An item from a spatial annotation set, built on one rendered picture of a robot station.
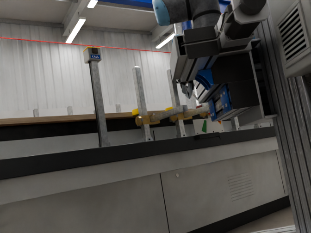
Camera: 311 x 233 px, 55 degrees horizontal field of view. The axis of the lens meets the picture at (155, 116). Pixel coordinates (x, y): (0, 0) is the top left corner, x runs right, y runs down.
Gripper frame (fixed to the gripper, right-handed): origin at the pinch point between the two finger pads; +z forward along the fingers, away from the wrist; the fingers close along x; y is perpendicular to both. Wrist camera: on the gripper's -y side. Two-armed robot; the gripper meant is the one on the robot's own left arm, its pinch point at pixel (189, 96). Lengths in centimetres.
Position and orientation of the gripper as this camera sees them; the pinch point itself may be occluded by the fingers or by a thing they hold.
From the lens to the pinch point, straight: 181.8
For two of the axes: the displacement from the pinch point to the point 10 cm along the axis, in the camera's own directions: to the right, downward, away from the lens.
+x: 8.0, -2.0, -5.6
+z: 1.6, 9.8, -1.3
